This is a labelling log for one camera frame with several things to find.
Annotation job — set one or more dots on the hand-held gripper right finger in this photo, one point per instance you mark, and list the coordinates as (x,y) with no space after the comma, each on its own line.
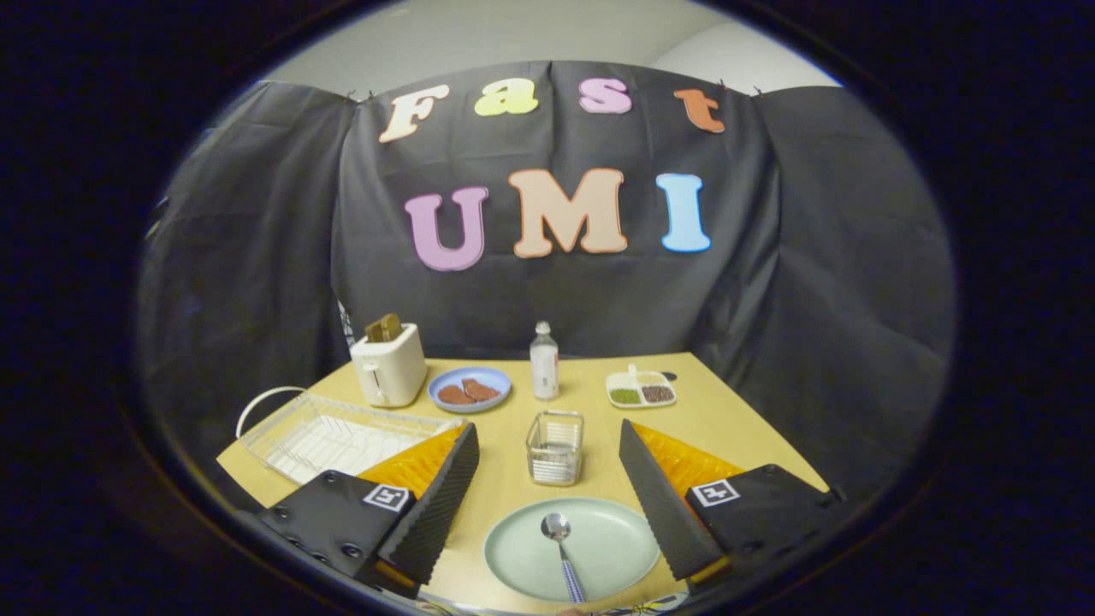
(663,500)

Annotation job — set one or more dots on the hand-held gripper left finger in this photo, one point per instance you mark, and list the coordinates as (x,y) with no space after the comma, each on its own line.
(436,505)

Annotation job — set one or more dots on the pale green plate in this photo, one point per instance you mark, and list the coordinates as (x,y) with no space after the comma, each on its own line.
(599,539)

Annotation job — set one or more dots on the blue plate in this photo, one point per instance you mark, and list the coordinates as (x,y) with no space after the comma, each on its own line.
(492,381)

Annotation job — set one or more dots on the brown meat slice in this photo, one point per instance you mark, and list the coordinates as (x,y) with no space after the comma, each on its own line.
(454,395)
(480,390)

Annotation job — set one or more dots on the white divided tray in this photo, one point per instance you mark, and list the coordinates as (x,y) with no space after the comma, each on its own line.
(642,389)

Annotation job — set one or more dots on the white toaster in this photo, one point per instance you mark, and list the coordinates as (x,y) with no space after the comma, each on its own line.
(389,368)

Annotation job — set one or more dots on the clear plastic bottle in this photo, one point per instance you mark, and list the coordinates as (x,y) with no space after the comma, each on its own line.
(544,364)

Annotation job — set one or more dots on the brown toast slice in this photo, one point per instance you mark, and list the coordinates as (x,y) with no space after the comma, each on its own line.
(383,328)

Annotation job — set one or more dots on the black backdrop cloth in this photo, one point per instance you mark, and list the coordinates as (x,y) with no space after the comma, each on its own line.
(547,282)

